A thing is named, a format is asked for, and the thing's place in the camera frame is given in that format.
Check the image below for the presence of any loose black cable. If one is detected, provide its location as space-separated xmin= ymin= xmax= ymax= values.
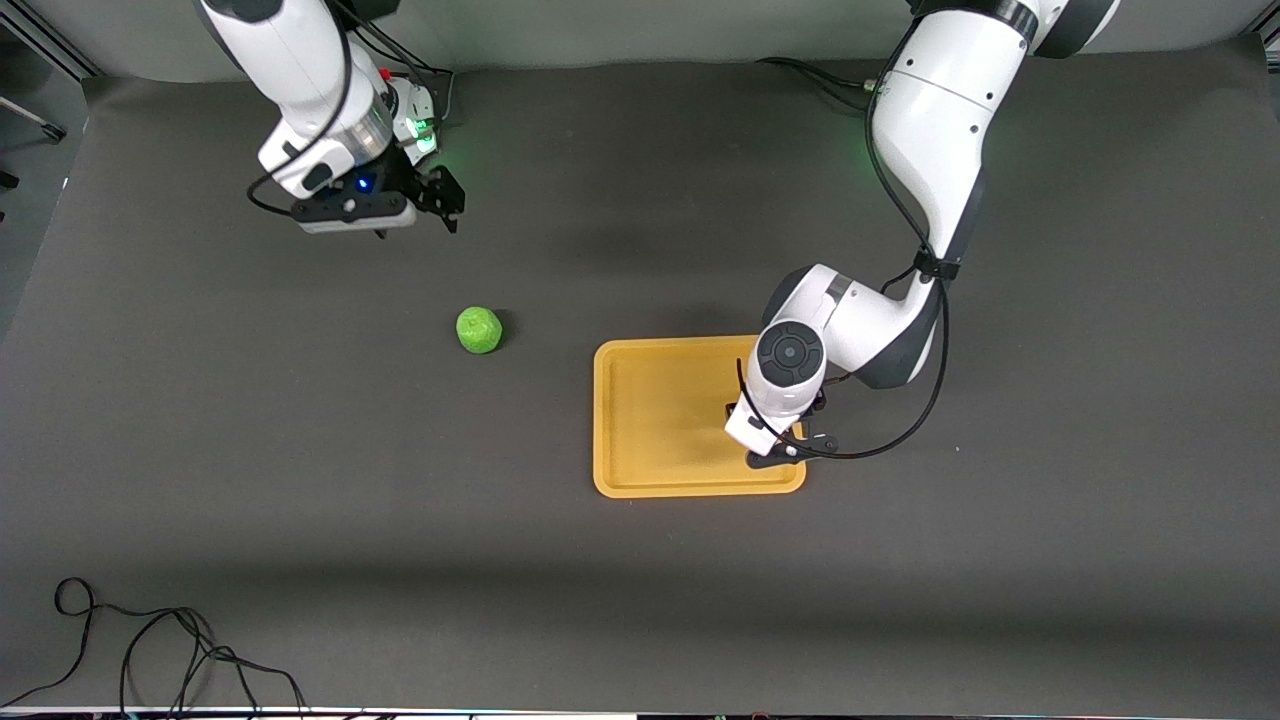
xmin=0 ymin=578 xmax=307 ymax=717

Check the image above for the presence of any orange plastic tray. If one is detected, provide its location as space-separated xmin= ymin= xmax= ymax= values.
xmin=593 ymin=335 xmax=807 ymax=499

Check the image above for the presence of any black right base cable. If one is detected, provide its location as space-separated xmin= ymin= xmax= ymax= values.
xmin=340 ymin=0 xmax=457 ymax=127

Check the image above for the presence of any dark grey table mat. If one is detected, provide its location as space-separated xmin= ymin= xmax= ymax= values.
xmin=0 ymin=35 xmax=1280 ymax=713

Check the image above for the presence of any black base cable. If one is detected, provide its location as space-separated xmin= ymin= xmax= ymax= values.
xmin=340 ymin=0 xmax=457 ymax=127
xmin=755 ymin=56 xmax=883 ymax=97

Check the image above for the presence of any black left base cable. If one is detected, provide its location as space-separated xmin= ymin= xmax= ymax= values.
xmin=755 ymin=56 xmax=883 ymax=97

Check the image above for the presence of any green apple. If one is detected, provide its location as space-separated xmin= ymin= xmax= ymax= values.
xmin=456 ymin=306 xmax=504 ymax=355

